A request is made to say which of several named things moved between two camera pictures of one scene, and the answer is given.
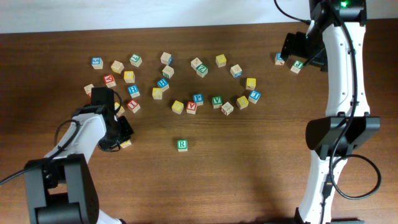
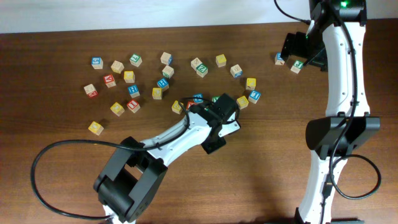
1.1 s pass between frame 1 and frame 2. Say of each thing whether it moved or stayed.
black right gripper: stayed
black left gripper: moved
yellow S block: stayed
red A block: stayed
